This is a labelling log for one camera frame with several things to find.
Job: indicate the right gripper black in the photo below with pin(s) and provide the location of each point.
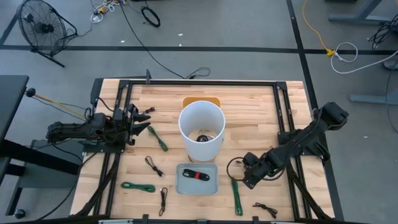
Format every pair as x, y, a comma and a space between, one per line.
255, 174

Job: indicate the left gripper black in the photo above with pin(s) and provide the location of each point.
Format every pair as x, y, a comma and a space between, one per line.
124, 124

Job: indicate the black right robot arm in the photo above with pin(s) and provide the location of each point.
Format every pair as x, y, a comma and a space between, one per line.
298, 140

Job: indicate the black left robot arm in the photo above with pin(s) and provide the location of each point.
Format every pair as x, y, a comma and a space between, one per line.
71, 129

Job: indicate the yellow plastic bin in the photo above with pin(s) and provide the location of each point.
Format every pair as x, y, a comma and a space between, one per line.
186, 100

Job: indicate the white cylindrical bucket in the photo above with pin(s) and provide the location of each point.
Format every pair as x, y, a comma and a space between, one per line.
202, 118

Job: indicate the light grey plastic bin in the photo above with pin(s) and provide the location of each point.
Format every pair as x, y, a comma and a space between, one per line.
186, 188

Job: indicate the grey floor plate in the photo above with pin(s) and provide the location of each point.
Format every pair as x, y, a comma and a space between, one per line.
46, 179

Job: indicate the yellow rod black knob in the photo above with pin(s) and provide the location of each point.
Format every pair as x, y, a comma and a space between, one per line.
30, 92

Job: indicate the black desk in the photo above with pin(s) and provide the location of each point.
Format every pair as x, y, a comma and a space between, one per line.
12, 99

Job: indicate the black floor fan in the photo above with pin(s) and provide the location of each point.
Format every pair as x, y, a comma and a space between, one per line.
43, 28

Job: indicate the grey desk foot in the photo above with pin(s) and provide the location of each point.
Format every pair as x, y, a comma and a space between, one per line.
373, 99

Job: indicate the black caster wheel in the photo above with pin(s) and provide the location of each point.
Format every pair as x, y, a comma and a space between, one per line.
19, 213

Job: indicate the black aluminium rig frame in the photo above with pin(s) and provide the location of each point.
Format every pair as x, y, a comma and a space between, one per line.
202, 83

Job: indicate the grey desk leg frame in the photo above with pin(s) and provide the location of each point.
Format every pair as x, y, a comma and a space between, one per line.
357, 18

